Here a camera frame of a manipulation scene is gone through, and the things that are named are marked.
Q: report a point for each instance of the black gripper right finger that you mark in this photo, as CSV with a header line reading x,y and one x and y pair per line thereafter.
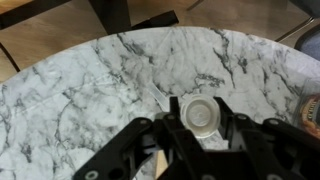
x,y
276,146

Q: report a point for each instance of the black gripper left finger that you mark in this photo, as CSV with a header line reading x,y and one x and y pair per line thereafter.
x,y
140,150

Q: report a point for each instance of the white pill bottle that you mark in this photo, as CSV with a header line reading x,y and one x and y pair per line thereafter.
x,y
200,115

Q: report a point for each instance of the blue lid snack jar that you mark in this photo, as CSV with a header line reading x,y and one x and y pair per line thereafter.
x,y
311,115

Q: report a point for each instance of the grey upholstered chair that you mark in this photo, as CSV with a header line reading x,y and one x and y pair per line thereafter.
x,y
310,41

